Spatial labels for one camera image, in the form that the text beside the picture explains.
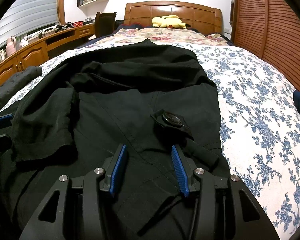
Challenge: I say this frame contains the black double-breasted coat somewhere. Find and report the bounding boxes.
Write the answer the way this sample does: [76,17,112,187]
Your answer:
[1,40,229,239]

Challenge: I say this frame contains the dark grey folded garment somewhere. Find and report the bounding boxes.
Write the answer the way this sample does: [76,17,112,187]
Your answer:
[0,66,43,110]

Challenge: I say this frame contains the long wooden desk cabinet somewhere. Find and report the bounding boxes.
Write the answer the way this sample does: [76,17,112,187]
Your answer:
[0,24,95,86]

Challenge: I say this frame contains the pink bottle on desk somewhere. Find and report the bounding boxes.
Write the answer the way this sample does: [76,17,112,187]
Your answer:
[6,36,17,57]

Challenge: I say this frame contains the blue floral white bedsheet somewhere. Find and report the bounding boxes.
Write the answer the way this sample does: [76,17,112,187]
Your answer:
[0,39,300,239]

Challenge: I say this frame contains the grey window roller blind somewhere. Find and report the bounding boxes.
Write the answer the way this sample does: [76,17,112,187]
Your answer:
[0,0,58,48]

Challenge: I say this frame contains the red basket on desk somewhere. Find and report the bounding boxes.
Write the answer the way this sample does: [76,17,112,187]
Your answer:
[72,21,84,27]

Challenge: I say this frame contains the dark brown desk chair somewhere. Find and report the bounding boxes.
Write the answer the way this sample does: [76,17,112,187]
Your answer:
[94,11,117,38]

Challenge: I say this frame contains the pink floral beige quilt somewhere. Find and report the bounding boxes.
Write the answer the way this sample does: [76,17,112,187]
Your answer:
[98,28,229,46]

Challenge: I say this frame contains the yellow Pikachu plush toy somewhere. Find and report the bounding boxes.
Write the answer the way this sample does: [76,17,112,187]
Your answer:
[152,15,191,29]

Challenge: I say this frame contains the wooden bed headboard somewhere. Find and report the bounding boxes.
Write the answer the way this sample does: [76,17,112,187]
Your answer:
[124,1,223,35]

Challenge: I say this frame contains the brown louvered wardrobe doors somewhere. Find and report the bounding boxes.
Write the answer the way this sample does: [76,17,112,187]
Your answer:
[231,0,300,91]

